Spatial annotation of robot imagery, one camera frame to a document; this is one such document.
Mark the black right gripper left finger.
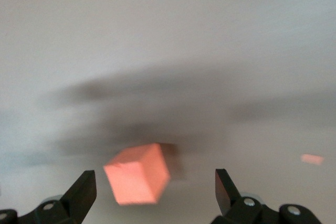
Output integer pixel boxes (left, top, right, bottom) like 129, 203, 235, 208
0, 170, 97, 224

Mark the orange foam block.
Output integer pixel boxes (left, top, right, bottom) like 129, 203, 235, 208
103, 142, 182, 206

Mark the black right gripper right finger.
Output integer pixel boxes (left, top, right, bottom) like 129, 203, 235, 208
209, 168, 323, 224

